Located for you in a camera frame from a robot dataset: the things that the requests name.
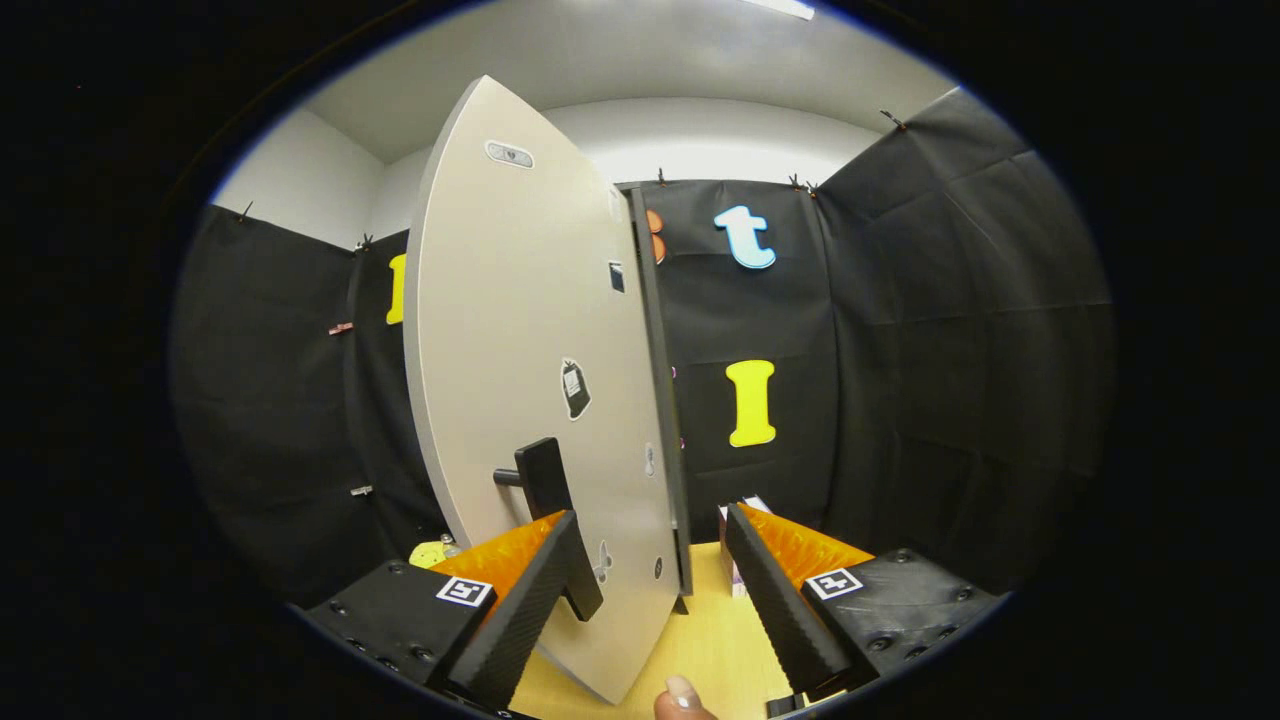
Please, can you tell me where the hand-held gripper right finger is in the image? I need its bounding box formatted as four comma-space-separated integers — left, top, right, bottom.
722, 502, 1006, 701

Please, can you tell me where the small white box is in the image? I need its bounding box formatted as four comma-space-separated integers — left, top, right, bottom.
718, 495, 773, 599

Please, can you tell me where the black door handle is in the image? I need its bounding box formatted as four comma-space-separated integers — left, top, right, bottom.
493, 437, 605, 623

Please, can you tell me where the beige shoe cabinet door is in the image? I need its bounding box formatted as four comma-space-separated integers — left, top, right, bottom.
403, 75, 693, 706

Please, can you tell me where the dark grey shoe cabinet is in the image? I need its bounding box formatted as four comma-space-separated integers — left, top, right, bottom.
625, 185, 696, 598

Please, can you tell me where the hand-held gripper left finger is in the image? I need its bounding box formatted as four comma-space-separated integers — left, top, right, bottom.
305, 510, 586, 711

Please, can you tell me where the black backdrop cloth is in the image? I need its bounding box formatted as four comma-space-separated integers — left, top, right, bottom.
170, 88, 1116, 611

